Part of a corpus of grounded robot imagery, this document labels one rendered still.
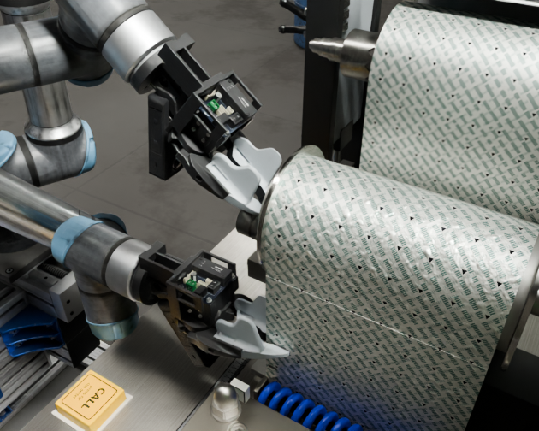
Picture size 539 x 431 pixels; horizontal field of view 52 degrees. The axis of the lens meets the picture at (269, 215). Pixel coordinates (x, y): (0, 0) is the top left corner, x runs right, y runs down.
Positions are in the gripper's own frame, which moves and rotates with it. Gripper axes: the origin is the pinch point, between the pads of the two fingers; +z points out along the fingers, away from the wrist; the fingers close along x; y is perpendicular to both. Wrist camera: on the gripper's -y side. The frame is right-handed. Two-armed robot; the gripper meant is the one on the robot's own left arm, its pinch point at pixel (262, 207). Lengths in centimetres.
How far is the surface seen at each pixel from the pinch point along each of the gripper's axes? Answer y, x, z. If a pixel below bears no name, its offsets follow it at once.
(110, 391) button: -34.6, -14.4, 6.5
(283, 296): 0.9, -7.1, 8.5
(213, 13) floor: -276, 370, -141
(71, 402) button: -36.8, -18.7, 3.9
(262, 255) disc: 3.6, -7.8, 3.3
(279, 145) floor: -166, 196, -8
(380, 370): 4.8, -7.1, 20.5
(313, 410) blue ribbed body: -6.4, -9.1, 21.7
